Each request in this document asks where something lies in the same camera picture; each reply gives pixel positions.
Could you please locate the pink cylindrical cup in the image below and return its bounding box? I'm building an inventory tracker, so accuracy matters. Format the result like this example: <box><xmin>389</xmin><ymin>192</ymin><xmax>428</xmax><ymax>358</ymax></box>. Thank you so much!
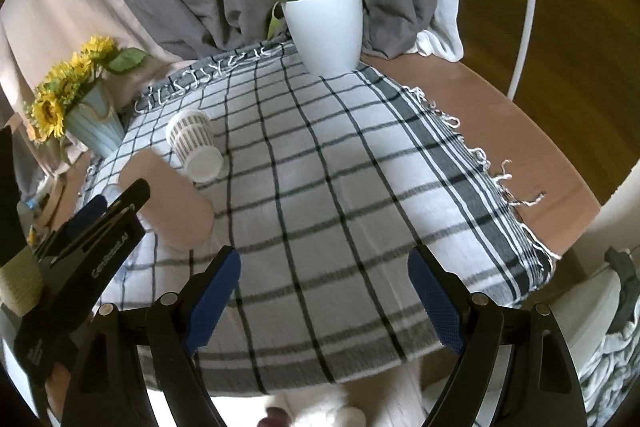
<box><xmin>118</xmin><ymin>148</ymin><xmax>215</xmax><ymax>251</ymax></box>

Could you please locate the white patterned paper cup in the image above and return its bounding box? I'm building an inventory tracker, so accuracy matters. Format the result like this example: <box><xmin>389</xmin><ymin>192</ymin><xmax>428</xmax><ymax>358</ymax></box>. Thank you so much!
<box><xmin>165</xmin><ymin>109</ymin><xmax>224</xmax><ymax>183</ymax></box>

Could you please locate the grey white blanket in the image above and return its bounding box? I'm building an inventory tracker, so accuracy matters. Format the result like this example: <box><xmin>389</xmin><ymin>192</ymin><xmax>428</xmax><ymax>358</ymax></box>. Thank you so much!
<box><xmin>579</xmin><ymin>246</ymin><xmax>640</xmax><ymax>427</ymax></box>

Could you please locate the sunflower bouquet blue vase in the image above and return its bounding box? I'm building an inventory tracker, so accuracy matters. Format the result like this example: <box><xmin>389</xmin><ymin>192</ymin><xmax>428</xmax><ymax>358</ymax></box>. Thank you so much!
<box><xmin>24</xmin><ymin>36</ymin><xmax>148</xmax><ymax>158</ymax></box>

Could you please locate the pink beige curtain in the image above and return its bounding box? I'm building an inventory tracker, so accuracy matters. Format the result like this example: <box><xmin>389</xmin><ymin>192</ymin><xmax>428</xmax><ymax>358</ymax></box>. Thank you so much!
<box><xmin>1</xmin><ymin>0</ymin><xmax>185</xmax><ymax>115</ymax></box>

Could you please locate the white hoop stand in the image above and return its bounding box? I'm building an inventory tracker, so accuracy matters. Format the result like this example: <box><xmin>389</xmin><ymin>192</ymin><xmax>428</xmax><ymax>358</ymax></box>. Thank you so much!
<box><xmin>505</xmin><ymin>0</ymin><xmax>539</xmax><ymax>103</ymax></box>

